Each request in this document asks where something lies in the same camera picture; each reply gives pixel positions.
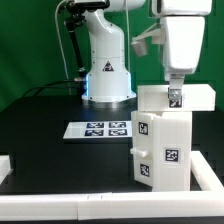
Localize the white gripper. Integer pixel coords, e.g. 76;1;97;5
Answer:
161;16;205;100

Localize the small white cabinet top box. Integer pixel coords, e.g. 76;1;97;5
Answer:
138;84;216;112

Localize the white cabinet body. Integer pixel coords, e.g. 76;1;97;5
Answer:
150;112;192;192

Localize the white cabinet door panel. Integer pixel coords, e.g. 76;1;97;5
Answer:
130;111;155;186

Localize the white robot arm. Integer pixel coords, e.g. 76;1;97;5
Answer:
82;0;212;103

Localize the white U-shaped obstacle fence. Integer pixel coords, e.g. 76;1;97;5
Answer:
0;151;224;221

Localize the white cable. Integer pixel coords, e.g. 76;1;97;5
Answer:
124;0;132;73

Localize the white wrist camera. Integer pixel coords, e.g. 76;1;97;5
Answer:
151;0;212;17

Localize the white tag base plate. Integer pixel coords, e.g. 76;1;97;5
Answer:
63;121;132;140

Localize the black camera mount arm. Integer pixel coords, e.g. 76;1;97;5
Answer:
65;0;110;79

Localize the black cable bundle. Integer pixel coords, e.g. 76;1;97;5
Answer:
21;78;84;98

